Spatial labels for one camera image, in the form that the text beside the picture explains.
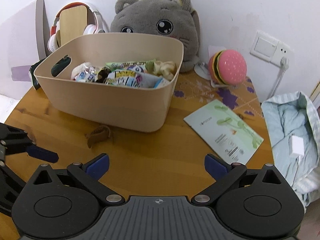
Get white kitty plush toy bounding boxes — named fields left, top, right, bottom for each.
left=71, top=62, right=94, bottom=80

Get brown plush keychain with tag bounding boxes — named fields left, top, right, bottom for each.
left=94, top=67, right=111, bottom=83

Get white green snack bag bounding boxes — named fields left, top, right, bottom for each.
left=104, top=69, right=143, bottom=88

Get blue white tissue packet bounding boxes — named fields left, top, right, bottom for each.
left=153, top=77, right=170, bottom=88

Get cream cloth scrunchie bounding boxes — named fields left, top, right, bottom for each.
left=152, top=61, right=177, bottom=81

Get clear white snack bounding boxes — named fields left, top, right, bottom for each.
left=75, top=71, right=97, bottom=82

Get brown hair claw clip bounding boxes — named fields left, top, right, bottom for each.
left=85, top=125, right=111, bottom=148

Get green leaf face mask sachet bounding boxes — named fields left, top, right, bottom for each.
left=184, top=100, right=264, bottom=165

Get beige plastic storage bin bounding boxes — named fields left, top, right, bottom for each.
left=34, top=33, right=184, bottom=132

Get purple flower table mat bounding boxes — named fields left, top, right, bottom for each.
left=174, top=72, right=263, bottom=118

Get dark green tissue pack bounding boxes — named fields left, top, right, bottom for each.
left=29, top=55, right=73, bottom=91

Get light blue striped cloth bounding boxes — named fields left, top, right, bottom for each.
left=261, top=92, right=319, bottom=206

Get pink burger toy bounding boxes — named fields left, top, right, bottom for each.
left=208, top=49, right=247, bottom=86

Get green panda snack bag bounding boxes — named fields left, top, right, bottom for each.
left=105, top=59, right=156, bottom=73

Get wooden headphone stand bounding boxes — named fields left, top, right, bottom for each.
left=59, top=5, right=87, bottom=46

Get red white headphones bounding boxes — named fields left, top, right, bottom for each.
left=48, top=2, right=108, bottom=53

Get grey plush cat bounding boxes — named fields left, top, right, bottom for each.
left=110, top=0, right=200, bottom=73

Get white charger with cable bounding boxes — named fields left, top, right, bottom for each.
left=289, top=135, right=305, bottom=182

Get white wall socket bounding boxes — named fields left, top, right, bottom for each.
left=250, top=30, right=295, bottom=67

